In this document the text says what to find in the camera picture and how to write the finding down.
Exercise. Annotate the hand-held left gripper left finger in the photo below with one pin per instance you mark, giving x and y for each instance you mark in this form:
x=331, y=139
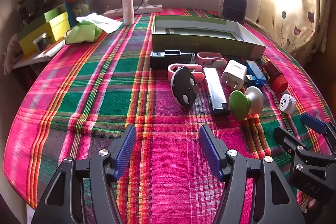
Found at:
x=126, y=153

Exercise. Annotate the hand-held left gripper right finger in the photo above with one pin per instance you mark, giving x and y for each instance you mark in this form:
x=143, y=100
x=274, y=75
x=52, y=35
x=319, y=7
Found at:
x=210, y=153

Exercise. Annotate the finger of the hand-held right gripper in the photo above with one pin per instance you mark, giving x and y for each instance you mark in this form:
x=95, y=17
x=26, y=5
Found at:
x=284, y=138
x=312, y=121

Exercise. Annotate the white round cap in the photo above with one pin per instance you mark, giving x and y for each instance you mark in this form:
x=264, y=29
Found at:
x=287, y=104

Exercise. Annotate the green and white spool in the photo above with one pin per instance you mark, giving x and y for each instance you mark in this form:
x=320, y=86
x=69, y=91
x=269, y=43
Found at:
x=240, y=104

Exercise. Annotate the red capped small bottle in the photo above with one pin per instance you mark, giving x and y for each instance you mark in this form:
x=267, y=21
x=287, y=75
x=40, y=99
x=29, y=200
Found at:
x=275, y=77

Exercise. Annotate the silver lighter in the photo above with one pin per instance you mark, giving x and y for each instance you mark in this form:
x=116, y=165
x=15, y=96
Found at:
x=216, y=92

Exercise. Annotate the black oval key fob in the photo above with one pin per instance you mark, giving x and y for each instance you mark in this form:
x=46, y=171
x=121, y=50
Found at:
x=183, y=87

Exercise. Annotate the blue USB drive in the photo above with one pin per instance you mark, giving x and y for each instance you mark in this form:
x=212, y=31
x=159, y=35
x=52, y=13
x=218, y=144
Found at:
x=256, y=73

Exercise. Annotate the white charger plug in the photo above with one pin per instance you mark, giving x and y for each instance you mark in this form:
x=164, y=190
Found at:
x=235, y=73

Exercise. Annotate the black rectangular gadget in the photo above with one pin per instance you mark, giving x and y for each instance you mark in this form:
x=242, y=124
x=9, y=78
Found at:
x=170, y=61

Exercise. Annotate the green cardboard box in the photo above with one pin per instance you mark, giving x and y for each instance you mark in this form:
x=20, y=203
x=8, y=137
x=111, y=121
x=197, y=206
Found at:
x=199, y=43

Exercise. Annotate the heart pattern curtain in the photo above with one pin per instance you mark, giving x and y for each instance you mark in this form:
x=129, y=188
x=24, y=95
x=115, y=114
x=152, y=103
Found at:
x=296, y=16

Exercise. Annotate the green tissue pack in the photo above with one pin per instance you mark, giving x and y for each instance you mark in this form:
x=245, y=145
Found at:
x=82, y=33

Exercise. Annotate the silver flat board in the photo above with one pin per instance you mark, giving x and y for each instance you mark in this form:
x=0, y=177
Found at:
x=39, y=56

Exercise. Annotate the small grey heater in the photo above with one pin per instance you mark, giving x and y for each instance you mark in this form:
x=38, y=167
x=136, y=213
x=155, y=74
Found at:
x=232, y=7

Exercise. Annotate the white power strip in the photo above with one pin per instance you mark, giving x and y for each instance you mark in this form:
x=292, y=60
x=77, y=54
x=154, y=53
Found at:
x=149, y=8

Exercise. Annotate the yellow green box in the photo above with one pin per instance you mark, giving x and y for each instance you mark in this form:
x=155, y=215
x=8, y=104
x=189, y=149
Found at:
x=50, y=27

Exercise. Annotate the white lotion tube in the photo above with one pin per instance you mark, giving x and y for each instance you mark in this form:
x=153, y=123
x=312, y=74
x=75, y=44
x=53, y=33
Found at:
x=128, y=3

